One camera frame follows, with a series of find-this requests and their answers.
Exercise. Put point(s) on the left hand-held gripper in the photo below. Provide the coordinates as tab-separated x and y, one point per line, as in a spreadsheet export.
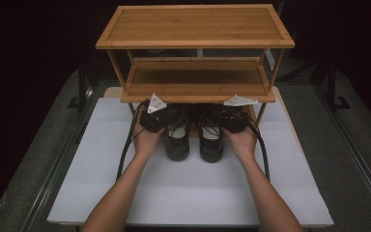
156	119

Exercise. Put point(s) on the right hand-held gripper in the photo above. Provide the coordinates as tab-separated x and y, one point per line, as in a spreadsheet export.
235	121

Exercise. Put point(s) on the black leather shoe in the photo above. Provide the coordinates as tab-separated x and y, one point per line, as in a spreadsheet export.
211	148
177	145

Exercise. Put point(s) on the wooden three-tier shoe rack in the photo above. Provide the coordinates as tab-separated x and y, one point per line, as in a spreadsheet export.
194	27

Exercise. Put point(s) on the person's right hand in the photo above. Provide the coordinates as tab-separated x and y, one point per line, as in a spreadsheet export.
242	143

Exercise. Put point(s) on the person's left hand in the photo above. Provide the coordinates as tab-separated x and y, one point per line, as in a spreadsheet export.
146	141

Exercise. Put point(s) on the white table mat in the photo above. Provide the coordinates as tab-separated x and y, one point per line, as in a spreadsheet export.
186	193

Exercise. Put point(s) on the black metal stand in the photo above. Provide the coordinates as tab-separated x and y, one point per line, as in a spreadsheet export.
82	87
333	87

